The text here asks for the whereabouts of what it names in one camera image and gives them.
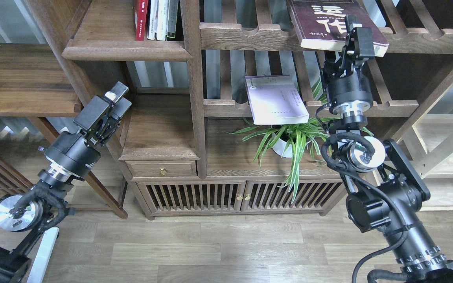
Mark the white plant pot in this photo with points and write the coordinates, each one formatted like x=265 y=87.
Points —
x=283 y=146

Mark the dark wooden bookshelf cabinet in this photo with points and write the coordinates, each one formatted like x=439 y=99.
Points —
x=186 y=101

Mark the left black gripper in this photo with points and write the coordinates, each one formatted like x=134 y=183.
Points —
x=72 y=156

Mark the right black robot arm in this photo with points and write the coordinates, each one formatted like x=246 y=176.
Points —
x=384 y=190

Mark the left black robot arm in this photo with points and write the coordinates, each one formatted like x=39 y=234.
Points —
x=36 y=211

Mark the red paperback book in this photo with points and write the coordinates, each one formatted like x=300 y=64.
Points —
x=140 y=8

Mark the white striped upright book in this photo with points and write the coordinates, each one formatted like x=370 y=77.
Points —
x=162 y=20

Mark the green spider plant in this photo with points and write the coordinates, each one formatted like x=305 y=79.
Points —
x=305 y=135

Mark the dark maroon book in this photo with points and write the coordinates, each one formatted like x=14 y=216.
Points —
x=320 y=24

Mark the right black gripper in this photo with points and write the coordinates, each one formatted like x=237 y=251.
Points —
x=346 y=86

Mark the pale lavender book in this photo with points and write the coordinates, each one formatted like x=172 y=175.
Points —
x=274 y=100

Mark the grey dark upright book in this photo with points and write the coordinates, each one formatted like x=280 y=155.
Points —
x=171 y=29

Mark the white base bar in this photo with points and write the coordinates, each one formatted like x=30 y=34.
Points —
x=40 y=264

